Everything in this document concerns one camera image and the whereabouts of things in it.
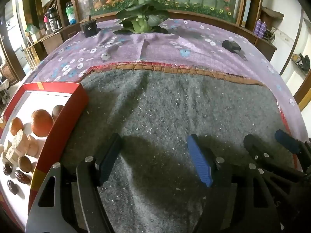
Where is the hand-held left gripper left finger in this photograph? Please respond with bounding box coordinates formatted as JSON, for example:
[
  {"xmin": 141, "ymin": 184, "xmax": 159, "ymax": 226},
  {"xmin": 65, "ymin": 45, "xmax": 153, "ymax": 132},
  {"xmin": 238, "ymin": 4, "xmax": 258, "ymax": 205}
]
[{"xmin": 25, "ymin": 133, "xmax": 123, "ymax": 233}]

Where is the green bok choy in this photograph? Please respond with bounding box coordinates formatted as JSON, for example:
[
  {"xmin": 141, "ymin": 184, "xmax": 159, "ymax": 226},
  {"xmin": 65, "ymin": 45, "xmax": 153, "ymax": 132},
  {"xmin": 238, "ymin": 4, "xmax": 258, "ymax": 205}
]
[{"xmin": 113, "ymin": 0, "xmax": 170, "ymax": 34}]

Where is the grey felt mat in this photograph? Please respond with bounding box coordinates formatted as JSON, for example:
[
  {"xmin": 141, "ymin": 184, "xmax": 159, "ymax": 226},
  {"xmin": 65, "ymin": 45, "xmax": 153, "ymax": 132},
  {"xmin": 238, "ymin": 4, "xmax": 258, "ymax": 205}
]
[{"xmin": 59, "ymin": 67, "xmax": 295, "ymax": 233}]

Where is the brown round fruit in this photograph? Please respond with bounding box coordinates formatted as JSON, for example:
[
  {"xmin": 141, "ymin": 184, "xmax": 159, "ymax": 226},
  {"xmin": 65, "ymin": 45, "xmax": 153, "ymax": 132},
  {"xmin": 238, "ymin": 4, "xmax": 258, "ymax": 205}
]
[
  {"xmin": 52, "ymin": 104, "xmax": 64, "ymax": 121},
  {"xmin": 17, "ymin": 156, "xmax": 32, "ymax": 173}
]

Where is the red cardboard box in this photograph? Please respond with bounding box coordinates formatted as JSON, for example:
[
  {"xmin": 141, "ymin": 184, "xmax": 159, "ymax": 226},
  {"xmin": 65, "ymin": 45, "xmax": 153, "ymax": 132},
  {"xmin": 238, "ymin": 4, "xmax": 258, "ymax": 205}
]
[{"xmin": 0, "ymin": 83, "xmax": 89, "ymax": 231}]

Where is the wooden wall bracket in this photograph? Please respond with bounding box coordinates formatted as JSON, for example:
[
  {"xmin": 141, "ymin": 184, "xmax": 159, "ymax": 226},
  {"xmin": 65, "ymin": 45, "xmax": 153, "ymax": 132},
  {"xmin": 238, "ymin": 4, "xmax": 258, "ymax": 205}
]
[{"xmin": 261, "ymin": 7, "xmax": 285, "ymax": 30}]

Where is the large orange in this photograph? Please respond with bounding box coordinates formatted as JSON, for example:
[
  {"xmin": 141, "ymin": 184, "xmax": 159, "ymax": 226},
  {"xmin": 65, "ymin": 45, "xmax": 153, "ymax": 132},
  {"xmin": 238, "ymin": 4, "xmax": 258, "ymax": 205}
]
[{"xmin": 31, "ymin": 110, "xmax": 54, "ymax": 137}]

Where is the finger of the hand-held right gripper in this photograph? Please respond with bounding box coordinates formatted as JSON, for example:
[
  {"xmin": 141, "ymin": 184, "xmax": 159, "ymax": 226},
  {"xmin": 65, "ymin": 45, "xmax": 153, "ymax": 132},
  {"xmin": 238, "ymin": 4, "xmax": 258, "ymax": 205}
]
[
  {"xmin": 274, "ymin": 129, "xmax": 311, "ymax": 173},
  {"xmin": 243, "ymin": 134, "xmax": 305, "ymax": 183}
]

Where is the green plastic bottle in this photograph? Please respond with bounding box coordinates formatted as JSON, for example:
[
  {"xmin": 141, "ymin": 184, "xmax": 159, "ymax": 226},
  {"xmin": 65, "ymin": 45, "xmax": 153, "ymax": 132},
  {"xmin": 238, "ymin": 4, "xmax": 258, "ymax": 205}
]
[{"xmin": 65, "ymin": 2, "xmax": 78, "ymax": 25}]

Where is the green plastic bag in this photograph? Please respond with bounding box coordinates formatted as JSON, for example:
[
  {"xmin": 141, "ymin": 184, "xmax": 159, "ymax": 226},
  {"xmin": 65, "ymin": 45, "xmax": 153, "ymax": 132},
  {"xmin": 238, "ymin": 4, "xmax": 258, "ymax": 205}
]
[{"xmin": 25, "ymin": 24, "xmax": 40, "ymax": 36}]

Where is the small orange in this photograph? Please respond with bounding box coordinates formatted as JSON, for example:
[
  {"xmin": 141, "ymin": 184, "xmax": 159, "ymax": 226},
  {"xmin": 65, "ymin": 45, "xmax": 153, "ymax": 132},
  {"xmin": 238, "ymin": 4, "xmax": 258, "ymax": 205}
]
[{"xmin": 10, "ymin": 117, "xmax": 24, "ymax": 136}]

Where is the dark thermos jug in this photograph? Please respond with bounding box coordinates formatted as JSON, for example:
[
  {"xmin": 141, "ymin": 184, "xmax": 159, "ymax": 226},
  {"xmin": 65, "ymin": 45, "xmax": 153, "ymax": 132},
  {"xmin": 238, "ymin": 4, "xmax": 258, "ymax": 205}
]
[{"xmin": 47, "ymin": 7, "xmax": 61, "ymax": 31}]

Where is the peach cylinder chunk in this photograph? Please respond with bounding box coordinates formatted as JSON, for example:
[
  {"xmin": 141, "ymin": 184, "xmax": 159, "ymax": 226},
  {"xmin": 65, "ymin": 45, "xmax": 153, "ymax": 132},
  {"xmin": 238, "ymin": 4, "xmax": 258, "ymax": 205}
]
[{"xmin": 24, "ymin": 135, "xmax": 45, "ymax": 158}]

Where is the small black device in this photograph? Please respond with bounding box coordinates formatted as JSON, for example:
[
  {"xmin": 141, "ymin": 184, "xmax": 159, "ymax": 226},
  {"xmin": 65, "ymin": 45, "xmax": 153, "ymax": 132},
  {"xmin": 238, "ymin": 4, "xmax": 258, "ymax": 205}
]
[{"xmin": 222, "ymin": 39, "xmax": 248, "ymax": 61}]

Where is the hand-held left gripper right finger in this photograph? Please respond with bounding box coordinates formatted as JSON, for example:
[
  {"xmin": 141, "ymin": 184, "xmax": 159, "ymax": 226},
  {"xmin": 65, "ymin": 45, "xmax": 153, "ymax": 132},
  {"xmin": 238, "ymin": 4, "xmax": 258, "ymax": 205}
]
[{"xmin": 187, "ymin": 134, "xmax": 282, "ymax": 233}]

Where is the purple floral cloth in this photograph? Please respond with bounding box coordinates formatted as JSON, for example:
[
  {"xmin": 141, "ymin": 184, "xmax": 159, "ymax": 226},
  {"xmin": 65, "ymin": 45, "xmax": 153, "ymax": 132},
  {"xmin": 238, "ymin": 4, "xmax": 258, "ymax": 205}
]
[{"xmin": 24, "ymin": 18, "xmax": 310, "ymax": 146}]

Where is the black motor block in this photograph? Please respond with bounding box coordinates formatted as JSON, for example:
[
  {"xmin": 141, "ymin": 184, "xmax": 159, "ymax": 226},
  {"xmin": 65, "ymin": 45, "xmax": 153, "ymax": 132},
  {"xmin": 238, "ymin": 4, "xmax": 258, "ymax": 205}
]
[{"xmin": 80, "ymin": 16, "xmax": 101, "ymax": 38}]

